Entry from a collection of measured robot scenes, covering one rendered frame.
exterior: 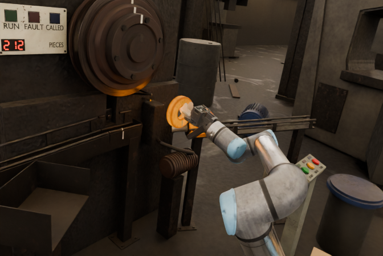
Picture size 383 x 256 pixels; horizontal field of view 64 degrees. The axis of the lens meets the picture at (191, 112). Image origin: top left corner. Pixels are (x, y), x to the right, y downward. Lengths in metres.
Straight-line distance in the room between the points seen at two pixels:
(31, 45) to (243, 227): 1.01
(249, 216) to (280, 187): 0.11
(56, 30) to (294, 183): 1.06
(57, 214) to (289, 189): 0.75
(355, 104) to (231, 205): 2.86
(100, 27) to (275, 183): 0.87
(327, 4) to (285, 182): 3.10
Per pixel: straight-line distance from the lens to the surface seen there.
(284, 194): 0.86
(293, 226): 1.87
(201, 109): 1.38
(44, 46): 1.38
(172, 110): 1.42
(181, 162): 1.70
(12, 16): 1.32
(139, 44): 1.34
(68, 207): 1.19
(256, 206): 0.86
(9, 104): 1.38
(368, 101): 3.55
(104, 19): 1.31
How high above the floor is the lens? 1.31
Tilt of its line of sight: 19 degrees down
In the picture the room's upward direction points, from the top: 7 degrees clockwise
